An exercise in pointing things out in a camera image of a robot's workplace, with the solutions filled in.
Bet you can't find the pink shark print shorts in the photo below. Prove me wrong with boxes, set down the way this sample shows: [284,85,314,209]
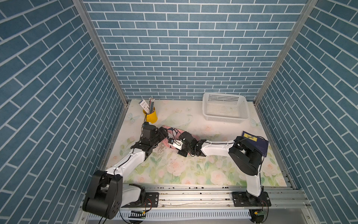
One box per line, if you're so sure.
[162,125,183,149]

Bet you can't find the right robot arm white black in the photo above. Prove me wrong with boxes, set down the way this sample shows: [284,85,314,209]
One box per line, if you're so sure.
[170,132,268,198]

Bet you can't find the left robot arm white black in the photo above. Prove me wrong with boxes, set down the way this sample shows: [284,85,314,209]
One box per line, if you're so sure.
[82,122,168,219]

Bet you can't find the yellow pen cup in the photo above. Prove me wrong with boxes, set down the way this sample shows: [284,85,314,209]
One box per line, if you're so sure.
[143,108,158,124]

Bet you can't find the white paper card in cup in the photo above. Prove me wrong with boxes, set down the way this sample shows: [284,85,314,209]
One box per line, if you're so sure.
[139,99,150,114]

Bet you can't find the pens in cup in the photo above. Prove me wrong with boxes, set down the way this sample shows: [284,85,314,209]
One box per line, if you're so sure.
[149,98,154,114]

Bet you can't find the floral table mat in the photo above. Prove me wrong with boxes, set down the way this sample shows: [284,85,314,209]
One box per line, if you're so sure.
[106,99,287,188]

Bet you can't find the white plastic mesh basket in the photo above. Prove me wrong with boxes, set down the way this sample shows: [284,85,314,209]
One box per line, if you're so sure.
[202,93,250,124]

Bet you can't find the dark blue booklet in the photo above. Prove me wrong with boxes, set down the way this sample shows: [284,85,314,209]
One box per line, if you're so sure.
[242,131,269,157]

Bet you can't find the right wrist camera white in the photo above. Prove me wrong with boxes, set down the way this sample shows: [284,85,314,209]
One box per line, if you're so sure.
[168,139,183,150]

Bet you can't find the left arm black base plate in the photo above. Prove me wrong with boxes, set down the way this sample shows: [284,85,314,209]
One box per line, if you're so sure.
[121,192,159,209]

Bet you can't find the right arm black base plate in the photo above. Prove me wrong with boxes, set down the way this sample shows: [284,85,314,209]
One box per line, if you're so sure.
[232,191,271,207]

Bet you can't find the white slotted cable duct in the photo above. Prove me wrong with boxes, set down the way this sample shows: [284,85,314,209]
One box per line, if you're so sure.
[86,209,251,222]

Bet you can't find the aluminium mounting rail frame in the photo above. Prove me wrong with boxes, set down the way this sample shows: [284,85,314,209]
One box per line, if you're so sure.
[72,184,319,224]

